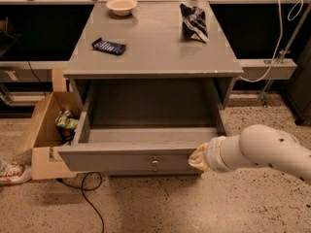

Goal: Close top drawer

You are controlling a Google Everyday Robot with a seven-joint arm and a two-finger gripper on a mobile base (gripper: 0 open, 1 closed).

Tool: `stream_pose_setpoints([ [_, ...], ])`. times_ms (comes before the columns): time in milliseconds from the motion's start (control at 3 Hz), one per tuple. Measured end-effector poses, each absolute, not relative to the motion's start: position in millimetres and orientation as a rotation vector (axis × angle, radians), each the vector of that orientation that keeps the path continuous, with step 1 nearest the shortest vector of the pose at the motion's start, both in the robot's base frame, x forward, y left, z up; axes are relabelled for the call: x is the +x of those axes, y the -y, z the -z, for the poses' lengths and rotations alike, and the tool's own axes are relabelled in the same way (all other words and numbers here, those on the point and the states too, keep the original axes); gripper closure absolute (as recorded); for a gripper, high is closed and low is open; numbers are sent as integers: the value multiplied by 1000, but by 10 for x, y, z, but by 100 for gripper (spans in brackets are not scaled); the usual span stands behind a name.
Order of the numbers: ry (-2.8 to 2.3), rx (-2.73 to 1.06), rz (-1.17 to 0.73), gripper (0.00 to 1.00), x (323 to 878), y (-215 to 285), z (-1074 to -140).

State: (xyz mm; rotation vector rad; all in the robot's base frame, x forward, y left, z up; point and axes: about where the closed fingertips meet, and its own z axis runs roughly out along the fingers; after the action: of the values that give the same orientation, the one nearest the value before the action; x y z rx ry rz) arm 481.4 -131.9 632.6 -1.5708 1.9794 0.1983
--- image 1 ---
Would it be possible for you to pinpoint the blue striped snack packet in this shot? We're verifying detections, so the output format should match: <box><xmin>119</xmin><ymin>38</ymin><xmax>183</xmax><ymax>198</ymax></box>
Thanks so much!
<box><xmin>91</xmin><ymin>38</ymin><xmax>126</xmax><ymax>55</ymax></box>

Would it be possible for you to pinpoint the dark blue chip bag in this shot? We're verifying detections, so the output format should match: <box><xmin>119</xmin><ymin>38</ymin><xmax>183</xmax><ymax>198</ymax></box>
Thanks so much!
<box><xmin>180</xmin><ymin>4</ymin><xmax>208</xmax><ymax>44</ymax></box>

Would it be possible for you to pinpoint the beige paper bowl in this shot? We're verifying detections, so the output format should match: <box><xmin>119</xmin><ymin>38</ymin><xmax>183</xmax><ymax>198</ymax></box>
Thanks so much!
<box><xmin>106</xmin><ymin>0</ymin><xmax>137</xmax><ymax>17</ymax></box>

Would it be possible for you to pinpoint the grey top drawer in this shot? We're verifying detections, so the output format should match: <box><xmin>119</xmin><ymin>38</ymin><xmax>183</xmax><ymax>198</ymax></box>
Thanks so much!
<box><xmin>59</xmin><ymin>79</ymin><xmax>227</xmax><ymax>176</ymax></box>

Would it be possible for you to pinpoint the black floor cable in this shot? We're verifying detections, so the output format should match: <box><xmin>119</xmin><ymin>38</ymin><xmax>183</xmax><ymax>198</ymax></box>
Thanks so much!
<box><xmin>56</xmin><ymin>171</ymin><xmax>106</xmax><ymax>233</ymax></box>

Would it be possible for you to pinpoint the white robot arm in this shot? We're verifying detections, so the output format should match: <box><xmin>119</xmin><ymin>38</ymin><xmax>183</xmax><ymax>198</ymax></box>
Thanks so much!
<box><xmin>189</xmin><ymin>124</ymin><xmax>311</xmax><ymax>184</ymax></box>

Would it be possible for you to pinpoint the red and white sneaker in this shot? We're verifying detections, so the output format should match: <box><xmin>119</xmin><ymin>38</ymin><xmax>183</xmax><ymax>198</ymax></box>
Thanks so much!
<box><xmin>0</xmin><ymin>159</ymin><xmax>31</xmax><ymax>184</ymax></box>

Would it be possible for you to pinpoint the green snack bag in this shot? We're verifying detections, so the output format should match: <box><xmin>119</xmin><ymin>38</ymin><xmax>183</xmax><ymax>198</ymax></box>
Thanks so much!
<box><xmin>55</xmin><ymin>111</ymin><xmax>79</xmax><ymax>130</ymax></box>

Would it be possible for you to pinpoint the metal drawer knob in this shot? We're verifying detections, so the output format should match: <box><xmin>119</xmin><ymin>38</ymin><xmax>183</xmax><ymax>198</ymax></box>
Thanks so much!
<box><xmin>152</xmin><ymin>159</ymin><xmax>158</xmax><ymax>166</ymax></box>

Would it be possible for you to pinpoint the grey wooden cabinet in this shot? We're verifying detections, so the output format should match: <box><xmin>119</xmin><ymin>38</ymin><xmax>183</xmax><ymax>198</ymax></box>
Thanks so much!
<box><xmin>63</xmin><ymin>0</ymin><xmax>244</xmax><ymax>177</ymax></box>

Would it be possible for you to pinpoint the cardboard box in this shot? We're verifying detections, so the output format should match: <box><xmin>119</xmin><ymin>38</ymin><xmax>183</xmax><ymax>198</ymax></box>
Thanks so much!
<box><xmin>16</xmin><ymin>91</ymin><xmax>81</xmax><ymax>180</ymax></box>

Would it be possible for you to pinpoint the dark cabinet at right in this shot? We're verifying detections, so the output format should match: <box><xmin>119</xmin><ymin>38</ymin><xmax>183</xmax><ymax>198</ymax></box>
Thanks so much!
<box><xmin>282</xmin><ymin>39</ymin><xmax>311</xmax><ymax>125</ymax></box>

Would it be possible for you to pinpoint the white hanging cable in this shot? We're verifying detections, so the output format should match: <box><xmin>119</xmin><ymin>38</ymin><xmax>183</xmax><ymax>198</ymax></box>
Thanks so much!
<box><xmin>238</xmin><ymin>0</ymin><xmax>305</xmax><ymax>83</ymax></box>

